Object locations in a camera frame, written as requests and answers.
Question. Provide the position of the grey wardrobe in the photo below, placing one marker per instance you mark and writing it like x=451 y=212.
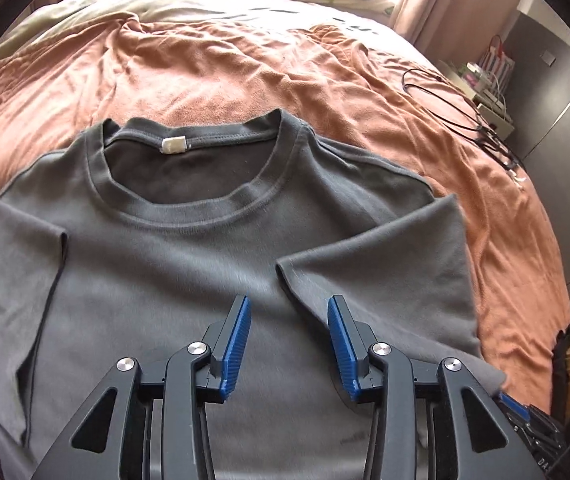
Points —
x=555 y=110

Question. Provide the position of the wall switch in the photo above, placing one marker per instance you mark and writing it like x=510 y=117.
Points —
x=548 y=57

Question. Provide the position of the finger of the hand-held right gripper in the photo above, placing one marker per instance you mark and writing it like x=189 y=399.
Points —
x=512 y=406

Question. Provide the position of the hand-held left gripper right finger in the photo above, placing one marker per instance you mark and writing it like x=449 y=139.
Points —
x=342 y=350

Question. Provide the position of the grey t-shirt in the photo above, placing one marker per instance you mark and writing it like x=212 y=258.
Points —
x=165 y=270

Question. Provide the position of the striped gift bag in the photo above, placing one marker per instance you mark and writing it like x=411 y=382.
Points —
x=497 y=65

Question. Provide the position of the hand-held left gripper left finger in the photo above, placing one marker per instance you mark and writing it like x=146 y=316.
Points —
x=235 y=350

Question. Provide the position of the orange-brown blanket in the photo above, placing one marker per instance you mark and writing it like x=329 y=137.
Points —
x=265 y=75

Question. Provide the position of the white power strip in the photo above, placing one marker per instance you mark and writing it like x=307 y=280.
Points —
x=495 y=107

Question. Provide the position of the cream nightstand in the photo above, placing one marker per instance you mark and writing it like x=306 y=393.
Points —
x=457 y=77

